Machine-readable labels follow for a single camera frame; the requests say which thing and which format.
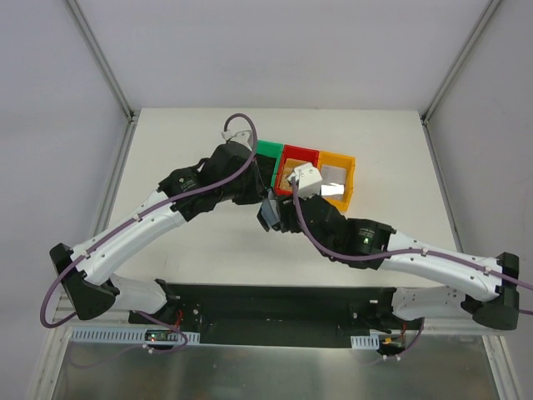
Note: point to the aluminium frame post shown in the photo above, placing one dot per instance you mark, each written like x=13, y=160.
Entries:
x=100, y=59
x=478, y=31

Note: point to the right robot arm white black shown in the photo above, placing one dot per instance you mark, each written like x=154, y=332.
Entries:
x=483, y=287

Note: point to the green plastic bin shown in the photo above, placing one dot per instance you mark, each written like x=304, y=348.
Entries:
x=271, y=149

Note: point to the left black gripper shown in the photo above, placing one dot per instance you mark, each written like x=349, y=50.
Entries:
x=263, y=176

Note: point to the right aluminium table rail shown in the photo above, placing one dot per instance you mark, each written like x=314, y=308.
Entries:
x=442, y=185

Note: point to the white cable duct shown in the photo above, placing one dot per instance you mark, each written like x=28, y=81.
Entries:
x=368, y=342
x=128, y=335

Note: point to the right white cable duct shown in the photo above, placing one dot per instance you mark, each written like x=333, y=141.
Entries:
x=368, y=342

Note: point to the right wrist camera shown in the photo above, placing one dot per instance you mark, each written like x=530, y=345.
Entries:
x=307, y=180

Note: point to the yellow plastic bin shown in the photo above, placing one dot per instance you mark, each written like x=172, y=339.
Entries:
x=343, y=161

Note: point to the gold cards in red bin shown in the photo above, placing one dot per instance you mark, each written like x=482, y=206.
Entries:
x=293, y=171

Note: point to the red plastic bin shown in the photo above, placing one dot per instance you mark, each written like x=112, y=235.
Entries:
x=292, y=157

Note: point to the white cards in yellow bin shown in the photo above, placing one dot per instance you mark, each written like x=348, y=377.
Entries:
x=333, y=181

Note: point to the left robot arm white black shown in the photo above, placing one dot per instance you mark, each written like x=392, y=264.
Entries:
x=88, y=270

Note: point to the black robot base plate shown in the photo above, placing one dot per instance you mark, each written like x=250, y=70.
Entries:
x=304, y=317

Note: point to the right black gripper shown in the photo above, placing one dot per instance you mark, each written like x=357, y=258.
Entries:
x=280, y=214

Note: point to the aluminium table rail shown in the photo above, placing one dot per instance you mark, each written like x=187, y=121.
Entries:
x=113, y=181
x=442, y=185

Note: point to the black cards in green bin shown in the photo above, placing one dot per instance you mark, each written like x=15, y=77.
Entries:
x=267, y=169

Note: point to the left aluminium table rail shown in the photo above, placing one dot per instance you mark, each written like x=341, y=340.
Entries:
x=113, y=181

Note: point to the left white cable duct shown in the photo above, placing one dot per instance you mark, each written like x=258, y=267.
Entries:
x=128, y=335

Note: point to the black leather card holder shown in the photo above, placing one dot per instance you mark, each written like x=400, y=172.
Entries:
x=268, y=215

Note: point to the left aluminium frame post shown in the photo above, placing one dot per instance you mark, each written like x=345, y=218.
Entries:
x=100, y=59

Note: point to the right aluminium frame post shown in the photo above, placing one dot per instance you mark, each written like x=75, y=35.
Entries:
x=478, y=31

